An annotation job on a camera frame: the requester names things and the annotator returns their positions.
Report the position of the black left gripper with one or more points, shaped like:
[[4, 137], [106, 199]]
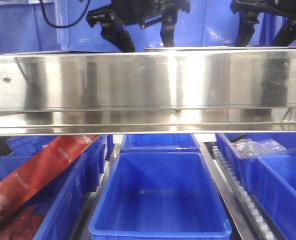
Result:
[[145, 13]]

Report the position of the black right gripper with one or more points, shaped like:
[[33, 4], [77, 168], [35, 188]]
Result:
[[249, 11]]

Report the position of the blue bin upper centre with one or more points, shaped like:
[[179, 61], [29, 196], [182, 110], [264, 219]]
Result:
[[209, 23]]

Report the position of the blue bin front right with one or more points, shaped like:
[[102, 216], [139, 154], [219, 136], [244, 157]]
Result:
[[276, 191]]

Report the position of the blue bin front left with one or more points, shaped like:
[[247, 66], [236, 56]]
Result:
[[52, 212]]

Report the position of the white roller track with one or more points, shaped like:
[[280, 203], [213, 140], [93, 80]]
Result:
[[257, 220]]

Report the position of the clear plastic bags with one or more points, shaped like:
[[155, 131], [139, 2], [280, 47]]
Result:
[[247, 148]]

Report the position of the blue bin rear left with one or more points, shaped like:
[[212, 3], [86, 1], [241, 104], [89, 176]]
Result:
[[26, 146]]

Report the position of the blue bin upper left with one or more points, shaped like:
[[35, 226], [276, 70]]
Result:
[[24, 29]]

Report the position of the red printed package bag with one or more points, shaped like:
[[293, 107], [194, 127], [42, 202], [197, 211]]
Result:
[[27, 180]]

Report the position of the stainless steel shelf rail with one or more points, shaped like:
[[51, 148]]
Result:
[[194, 90]]

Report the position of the blue bin rear centre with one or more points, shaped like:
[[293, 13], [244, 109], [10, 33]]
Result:
[[160, 142]]

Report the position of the blue bin front centre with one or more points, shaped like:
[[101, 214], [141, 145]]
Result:
[[160, 196]]

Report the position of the blue bin rear right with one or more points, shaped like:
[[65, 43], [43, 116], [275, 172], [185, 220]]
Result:
[[244, 168]]

